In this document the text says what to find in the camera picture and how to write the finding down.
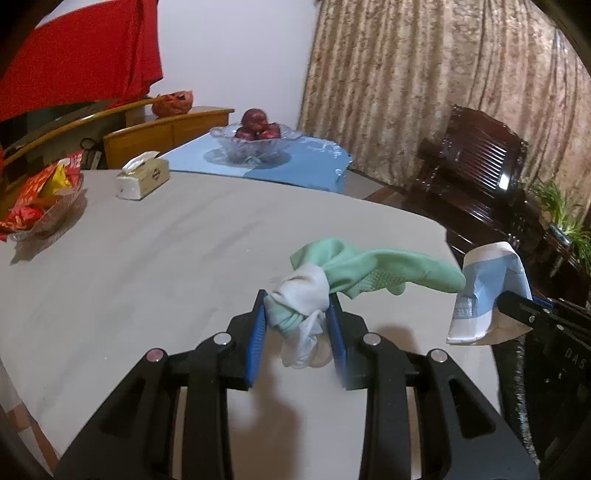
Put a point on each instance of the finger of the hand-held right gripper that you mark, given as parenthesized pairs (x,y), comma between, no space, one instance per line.
(521,307)

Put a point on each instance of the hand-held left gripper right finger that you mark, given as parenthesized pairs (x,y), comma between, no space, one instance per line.
(337,344)

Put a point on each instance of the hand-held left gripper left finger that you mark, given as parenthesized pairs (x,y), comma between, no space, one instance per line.
(256,337)

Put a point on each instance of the white and blue paper packet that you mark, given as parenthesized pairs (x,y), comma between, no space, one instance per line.
(485,286)

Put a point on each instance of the black trash bin with bag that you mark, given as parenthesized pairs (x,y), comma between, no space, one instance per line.
(508,392)

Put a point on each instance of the green rubber glove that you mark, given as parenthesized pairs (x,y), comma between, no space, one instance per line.
(369,272)

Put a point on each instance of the dark wooden side table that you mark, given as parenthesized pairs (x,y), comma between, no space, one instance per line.
(568,272)

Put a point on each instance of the green potted plant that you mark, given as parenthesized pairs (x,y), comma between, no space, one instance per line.
(563,207)

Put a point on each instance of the dark wooden armchair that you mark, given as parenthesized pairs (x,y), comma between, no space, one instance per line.
(475,175)

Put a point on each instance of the blue tablecloth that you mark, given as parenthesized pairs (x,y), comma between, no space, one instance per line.
(304,161)

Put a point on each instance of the glass fruit bowl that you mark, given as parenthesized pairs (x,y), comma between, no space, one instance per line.
(249,147)

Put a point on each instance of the white tissue box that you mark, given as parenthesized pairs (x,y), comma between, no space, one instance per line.
(138,180)

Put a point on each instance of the red apple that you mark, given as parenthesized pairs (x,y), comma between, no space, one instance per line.
(244,134)
(254,119)
(265,135)
(273,130)

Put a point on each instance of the glass snack tray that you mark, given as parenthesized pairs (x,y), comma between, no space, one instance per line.
(55,217)

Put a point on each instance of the orange plastic bag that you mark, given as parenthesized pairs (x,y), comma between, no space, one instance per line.
(173,104)

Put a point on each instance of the beige patterned curtain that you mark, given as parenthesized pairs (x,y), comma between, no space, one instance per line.
(415,69)

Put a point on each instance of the pile of red snack packets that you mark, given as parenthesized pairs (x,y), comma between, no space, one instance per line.
(32,198)

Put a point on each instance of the light wooden chair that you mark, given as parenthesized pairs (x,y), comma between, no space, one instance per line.
(55,131)

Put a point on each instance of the red cloth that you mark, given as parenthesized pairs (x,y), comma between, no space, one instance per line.
(83,55)

